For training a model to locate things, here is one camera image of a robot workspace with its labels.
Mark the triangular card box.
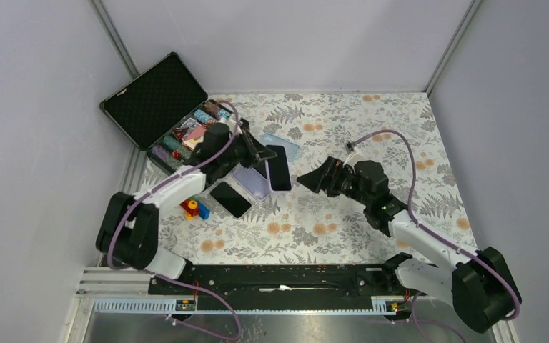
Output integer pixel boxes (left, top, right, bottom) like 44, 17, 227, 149
172, 126, 188, 141

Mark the light blue phone case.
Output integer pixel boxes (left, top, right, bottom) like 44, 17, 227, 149
262, 133, 300, 162

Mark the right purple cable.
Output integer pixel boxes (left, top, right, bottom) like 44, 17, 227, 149
345, 129, 523, 343

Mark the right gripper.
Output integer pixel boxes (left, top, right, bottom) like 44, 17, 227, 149
297, 156, 372, 207

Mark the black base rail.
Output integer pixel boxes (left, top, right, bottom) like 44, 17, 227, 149
148, 264, 416, 312

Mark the floral table mat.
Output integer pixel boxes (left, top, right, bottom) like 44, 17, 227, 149
159, 93, 475, 264

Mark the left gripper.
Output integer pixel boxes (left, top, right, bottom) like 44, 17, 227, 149
219, 129, 278, 169

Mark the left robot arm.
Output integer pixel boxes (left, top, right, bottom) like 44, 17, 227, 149
95, 123, 277, 294

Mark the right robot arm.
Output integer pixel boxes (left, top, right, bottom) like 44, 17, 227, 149
297, 157, 521, 333

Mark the black poker chip case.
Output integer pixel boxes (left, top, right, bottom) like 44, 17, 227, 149
99, 52, 232, 175

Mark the lilac phone case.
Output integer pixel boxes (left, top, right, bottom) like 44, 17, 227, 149
232, 166, 272, 202

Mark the phone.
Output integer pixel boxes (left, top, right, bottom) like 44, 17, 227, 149
209, 182, 252, 219
266, 145, 292, 192

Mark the red toy brick car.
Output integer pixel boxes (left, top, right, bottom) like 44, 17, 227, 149
179, 197, 210, 220

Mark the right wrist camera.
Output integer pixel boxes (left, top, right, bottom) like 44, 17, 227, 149
343, 141, 365, 168

